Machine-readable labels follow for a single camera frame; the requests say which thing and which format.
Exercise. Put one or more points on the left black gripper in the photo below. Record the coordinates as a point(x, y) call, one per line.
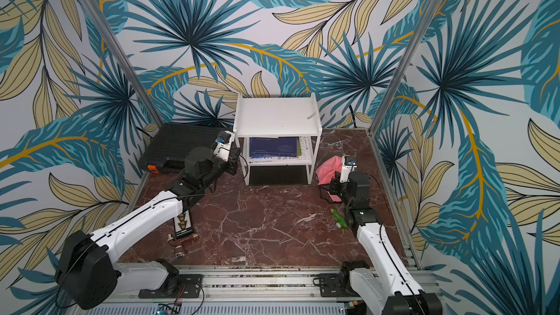
point(232, 160)

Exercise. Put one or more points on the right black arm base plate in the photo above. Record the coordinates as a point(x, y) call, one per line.
point(338, 285)

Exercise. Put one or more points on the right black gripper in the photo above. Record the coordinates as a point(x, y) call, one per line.
point(335, 188)

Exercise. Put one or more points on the black card with yellow pattern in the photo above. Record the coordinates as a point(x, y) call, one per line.
point(183, 225)

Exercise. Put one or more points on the black plastic tool case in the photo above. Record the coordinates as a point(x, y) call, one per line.
point(167, 151)

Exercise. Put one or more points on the pink cloth with black trim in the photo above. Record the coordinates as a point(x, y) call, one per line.
point(325, 173)

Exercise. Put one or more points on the green plastic tool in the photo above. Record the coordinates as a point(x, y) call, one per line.
point(340, 221)

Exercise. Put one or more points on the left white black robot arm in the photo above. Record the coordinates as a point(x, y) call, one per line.
point(89, 270)

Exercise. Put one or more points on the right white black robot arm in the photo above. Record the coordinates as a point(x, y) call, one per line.
point(387, 287)

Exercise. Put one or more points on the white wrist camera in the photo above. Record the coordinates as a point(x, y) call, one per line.
point(223, 143)
point(348, 164)

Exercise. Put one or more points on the white green booklet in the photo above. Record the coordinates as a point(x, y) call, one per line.
point(305, 151)

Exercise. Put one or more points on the dark blue book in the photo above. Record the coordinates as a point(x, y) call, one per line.
point(273, 147)

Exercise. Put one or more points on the white two-tier bookshelf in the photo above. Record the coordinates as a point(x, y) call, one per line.
point(277, 117)

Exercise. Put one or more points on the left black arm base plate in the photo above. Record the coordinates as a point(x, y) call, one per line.
point(177, 285)

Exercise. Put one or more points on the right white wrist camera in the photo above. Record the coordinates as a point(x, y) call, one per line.
point(348, 164)

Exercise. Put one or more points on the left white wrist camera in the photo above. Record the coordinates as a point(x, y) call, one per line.
point(223, 143)

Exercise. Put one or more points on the aluminium front rail frame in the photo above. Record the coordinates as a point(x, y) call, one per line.
point(236, 290)

